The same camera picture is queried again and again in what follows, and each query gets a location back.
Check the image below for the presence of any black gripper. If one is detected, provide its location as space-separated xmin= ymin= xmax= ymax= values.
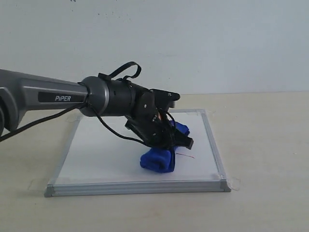
xmin=124 ymin=106 xmax=194 ymax=149

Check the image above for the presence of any blue cloth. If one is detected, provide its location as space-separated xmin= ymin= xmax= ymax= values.
xmin=140 ymin=121 xmax=190 ymax=174

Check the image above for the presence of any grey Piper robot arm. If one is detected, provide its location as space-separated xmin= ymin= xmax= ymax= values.
xmin=0 ymin=70 xmax=193 ymax=149

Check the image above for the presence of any clear tape front right corner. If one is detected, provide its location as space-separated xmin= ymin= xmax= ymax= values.
xmin=227 ymin=177 xmax=241 ymax=191

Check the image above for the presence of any clear tape corner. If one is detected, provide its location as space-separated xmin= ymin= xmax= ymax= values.
xmin=27 ymin=178 xmax=49 ymax=191
xmin=227 ymin=177 xmax=241 ymax=191

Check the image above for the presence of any clear tape front left corner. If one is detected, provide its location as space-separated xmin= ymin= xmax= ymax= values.
xmin=27 ymin=178 xmax=49 ymax=191

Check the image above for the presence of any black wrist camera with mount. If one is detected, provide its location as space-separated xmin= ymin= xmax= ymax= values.
xmin=150 ymin=89 xmax=181 ymax=111

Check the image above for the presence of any white board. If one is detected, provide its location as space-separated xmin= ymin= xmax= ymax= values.
xmin=44 ymin=109 xmax=231 ymax=197

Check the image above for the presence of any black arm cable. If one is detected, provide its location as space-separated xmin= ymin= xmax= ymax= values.
xmin=0 ymin=61 xmax=177 ymax=148

